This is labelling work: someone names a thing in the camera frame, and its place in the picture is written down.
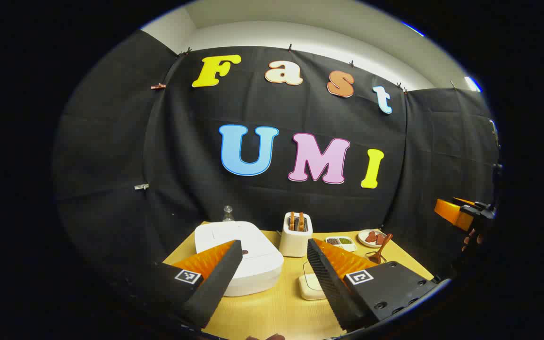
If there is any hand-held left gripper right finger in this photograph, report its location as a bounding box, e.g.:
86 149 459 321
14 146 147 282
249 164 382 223
306 238 440 331

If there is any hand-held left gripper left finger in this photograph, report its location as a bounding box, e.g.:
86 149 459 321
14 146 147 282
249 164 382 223
123 240 243 330

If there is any clear container of rice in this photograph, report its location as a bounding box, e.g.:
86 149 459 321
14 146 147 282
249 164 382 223
299 261 328 301

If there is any white rice cooker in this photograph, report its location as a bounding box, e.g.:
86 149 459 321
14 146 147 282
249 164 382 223
195 221 284 297

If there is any wooden spoon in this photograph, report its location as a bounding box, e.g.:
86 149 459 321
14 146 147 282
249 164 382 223
376 233 393 259

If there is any white divided grain dish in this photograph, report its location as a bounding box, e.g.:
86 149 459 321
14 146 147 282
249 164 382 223
325 236 357 252

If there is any white toaster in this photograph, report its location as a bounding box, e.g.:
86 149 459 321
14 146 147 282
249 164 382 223
279 212 313 258

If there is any white plate with red food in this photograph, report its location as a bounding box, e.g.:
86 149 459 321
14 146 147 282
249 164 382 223
358 229 388 248

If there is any black backdrop cloth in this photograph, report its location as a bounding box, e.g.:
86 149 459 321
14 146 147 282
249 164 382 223
52 31 500 284

